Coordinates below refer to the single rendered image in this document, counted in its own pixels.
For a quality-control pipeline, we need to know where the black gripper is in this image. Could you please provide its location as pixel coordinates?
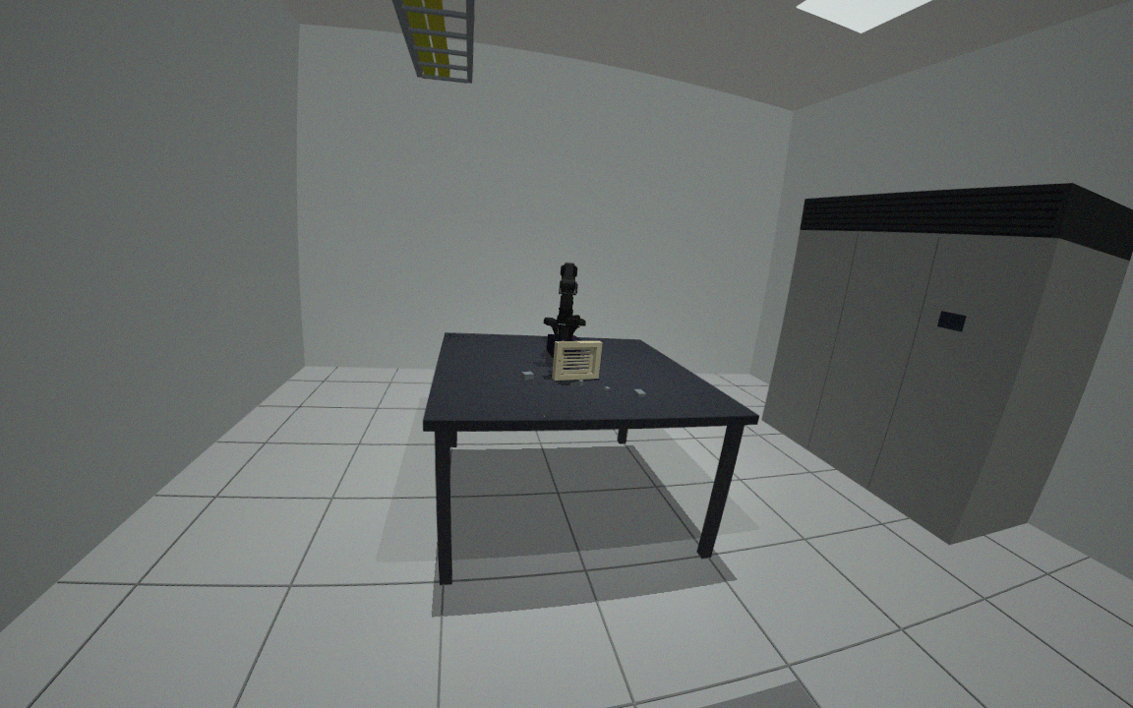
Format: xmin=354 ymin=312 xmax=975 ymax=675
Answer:
xmin=544 ymin=306 xmax=586 ymax=340

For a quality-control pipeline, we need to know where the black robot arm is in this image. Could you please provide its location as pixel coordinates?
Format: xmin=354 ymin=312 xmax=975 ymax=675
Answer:
xmin=557 ymin=263 xmax=580 ymax=338

